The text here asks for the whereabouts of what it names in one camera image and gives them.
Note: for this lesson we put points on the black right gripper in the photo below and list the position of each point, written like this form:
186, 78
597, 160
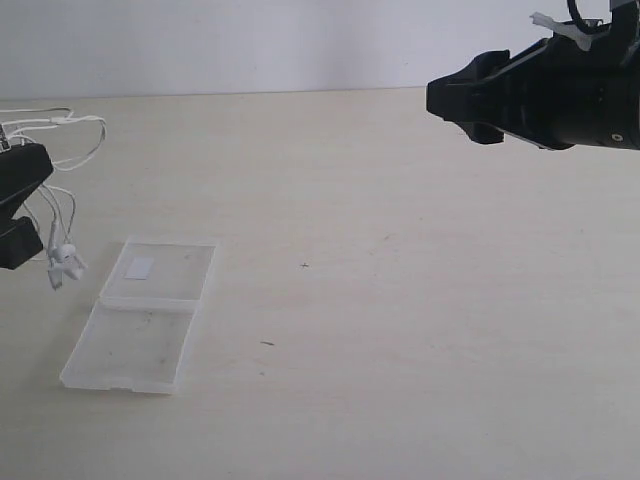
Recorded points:
579, 87

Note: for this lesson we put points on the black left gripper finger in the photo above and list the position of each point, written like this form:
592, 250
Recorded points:
23, 169
19, 242

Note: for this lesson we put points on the white wired earphones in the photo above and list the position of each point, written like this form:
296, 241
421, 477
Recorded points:
63, 259

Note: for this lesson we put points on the clear plastic storage case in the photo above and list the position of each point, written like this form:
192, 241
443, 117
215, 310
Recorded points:
138, 330

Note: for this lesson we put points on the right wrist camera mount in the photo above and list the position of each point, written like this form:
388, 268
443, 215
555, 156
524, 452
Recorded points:
585, 20

